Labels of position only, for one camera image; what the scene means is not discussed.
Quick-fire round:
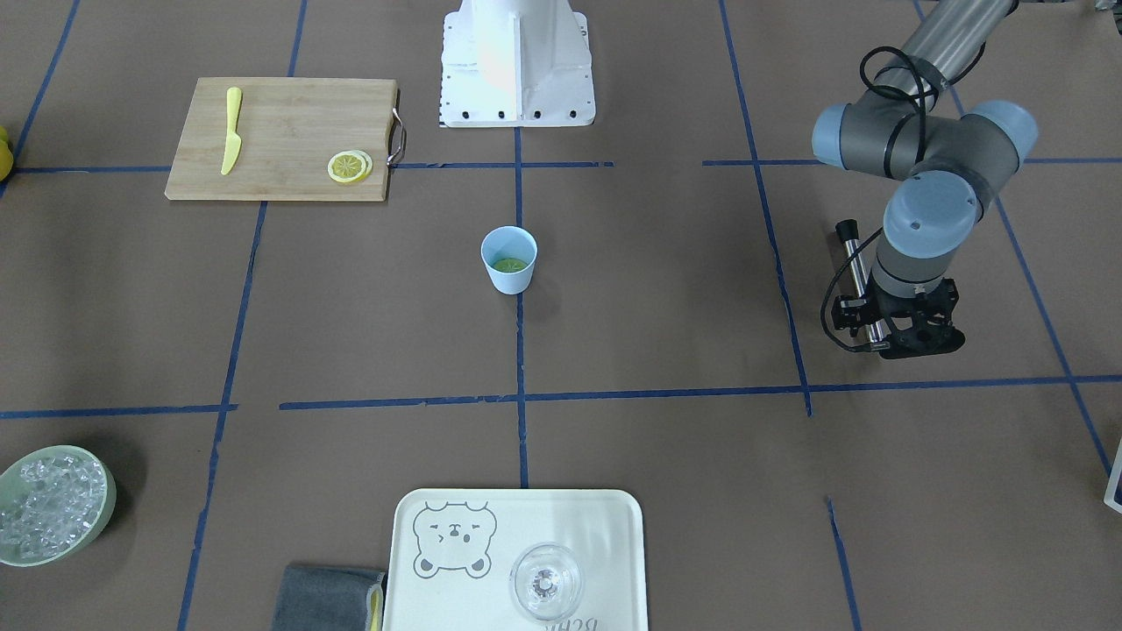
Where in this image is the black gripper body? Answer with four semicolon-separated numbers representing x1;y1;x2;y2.
831;278;966;359

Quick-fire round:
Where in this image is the yellow lemon slice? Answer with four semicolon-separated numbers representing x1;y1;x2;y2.
490;257;528;274

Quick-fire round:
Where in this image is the metal muddler with black tip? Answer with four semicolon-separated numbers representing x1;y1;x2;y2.
831;219;888;351

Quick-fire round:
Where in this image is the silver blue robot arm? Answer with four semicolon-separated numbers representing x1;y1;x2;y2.
811;1;1039;359

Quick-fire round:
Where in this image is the light blue plastic cup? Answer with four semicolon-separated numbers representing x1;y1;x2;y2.
480;226;539;295

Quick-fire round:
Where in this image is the lemon slice on board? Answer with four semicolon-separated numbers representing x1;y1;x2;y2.
327;149;373;184

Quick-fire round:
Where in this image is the clear wine glass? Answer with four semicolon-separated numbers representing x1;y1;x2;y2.
508;542;585;623

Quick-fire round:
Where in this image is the cream serving tray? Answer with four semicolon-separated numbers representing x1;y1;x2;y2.
381;488;650;630

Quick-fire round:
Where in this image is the dark grey folded cloth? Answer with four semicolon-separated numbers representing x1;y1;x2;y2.
270;564;387;630

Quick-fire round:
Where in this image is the wooden cutting board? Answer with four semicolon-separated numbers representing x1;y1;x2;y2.
165;77;403;202

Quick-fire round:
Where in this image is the yellow plastic knife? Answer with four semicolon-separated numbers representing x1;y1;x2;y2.
219;85;242;176

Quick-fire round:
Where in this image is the green bowl with ice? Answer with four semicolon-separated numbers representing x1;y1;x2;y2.
1;446;117;568

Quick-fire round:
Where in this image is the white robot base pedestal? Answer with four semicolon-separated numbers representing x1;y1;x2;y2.
438;1;597;128

